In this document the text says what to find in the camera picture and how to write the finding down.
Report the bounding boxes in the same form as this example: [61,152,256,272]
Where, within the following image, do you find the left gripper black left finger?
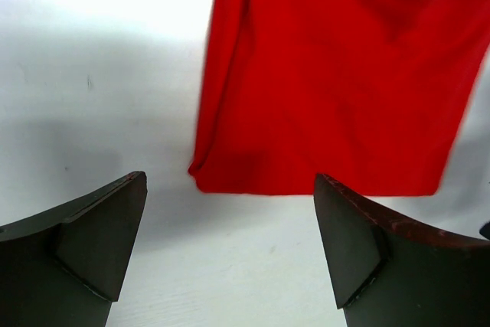
[1,172,147,326]

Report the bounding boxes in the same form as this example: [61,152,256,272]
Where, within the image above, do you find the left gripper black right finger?
[314,175,489,327]

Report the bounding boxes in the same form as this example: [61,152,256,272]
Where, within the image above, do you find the red t shirt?
[188,0,489,197]

